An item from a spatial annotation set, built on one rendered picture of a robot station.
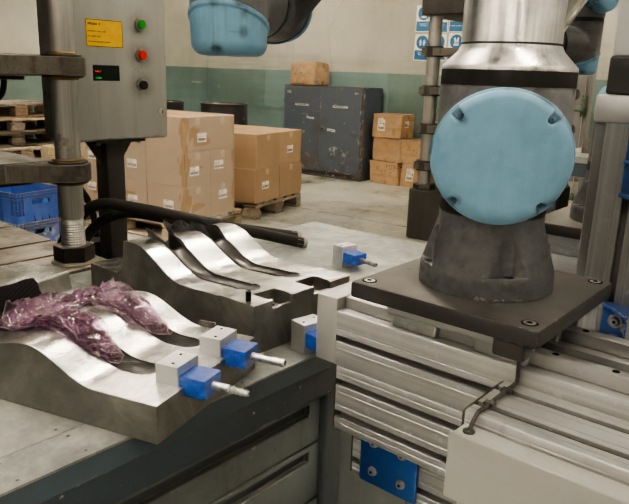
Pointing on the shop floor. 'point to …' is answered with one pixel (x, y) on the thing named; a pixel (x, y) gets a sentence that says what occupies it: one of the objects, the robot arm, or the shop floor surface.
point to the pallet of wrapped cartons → (180, 169)
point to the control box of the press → (114, 92)
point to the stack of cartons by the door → (394, 150)
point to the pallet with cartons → (266, 169)
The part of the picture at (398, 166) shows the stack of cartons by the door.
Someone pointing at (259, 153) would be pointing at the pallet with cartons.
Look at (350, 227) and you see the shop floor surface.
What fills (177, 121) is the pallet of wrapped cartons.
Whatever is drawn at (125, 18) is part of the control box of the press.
